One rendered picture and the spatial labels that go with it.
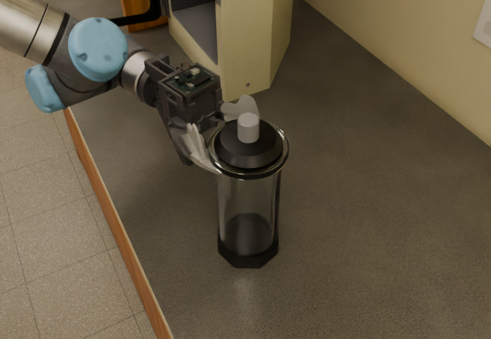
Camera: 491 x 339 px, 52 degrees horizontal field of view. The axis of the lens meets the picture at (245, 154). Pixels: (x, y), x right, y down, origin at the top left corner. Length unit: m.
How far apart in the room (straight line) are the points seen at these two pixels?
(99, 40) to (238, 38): 0.41
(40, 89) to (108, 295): 1.24
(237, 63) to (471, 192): 0.51
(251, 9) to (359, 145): 0.34
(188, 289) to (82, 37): 0.40
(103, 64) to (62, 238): 1.52
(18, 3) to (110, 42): 0.11
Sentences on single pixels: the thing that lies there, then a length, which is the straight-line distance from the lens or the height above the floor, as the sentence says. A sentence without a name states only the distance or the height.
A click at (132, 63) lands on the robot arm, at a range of 0.80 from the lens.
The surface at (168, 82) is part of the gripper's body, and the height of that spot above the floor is 1.20.
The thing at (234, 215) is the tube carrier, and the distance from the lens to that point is 0.71.
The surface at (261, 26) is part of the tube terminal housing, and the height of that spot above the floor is 1.10.
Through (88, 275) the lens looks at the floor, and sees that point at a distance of 2.00.
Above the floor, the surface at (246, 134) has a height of 1.19.
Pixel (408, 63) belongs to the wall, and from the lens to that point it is 1.24.
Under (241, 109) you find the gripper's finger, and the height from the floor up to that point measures 1.17.
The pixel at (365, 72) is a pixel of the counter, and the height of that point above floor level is 0.94.
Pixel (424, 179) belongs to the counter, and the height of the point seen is 0.94.
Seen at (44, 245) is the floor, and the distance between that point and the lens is 2.13.
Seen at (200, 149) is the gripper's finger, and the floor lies 1.17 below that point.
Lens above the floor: 1.63
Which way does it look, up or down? 45 degrees down
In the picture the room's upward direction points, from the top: straight up
